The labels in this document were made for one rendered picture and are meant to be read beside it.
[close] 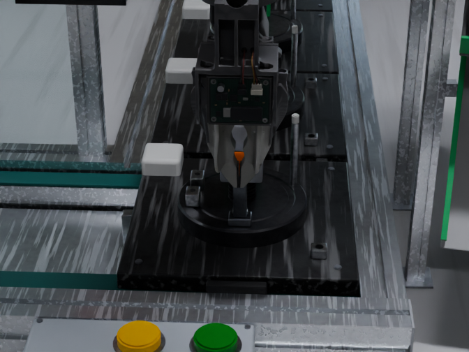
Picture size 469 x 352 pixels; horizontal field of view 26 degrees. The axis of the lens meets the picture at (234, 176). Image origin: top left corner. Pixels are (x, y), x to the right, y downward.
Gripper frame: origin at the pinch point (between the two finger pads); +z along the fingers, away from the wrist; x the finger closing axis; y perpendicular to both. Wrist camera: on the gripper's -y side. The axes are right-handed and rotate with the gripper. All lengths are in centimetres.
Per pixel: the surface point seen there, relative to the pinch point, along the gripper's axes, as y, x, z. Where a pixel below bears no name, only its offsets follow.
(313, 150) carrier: -22.6, 7.9, 9.7
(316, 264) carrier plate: 1.5, 7.9, 9.7
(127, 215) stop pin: -7.4, -12.5, 10.1
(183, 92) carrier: -38.2, -9.2, 9.7
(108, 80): -65, -24, 21
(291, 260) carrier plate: 1.0, 5.4, 9.7
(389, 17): -96, 24, 21
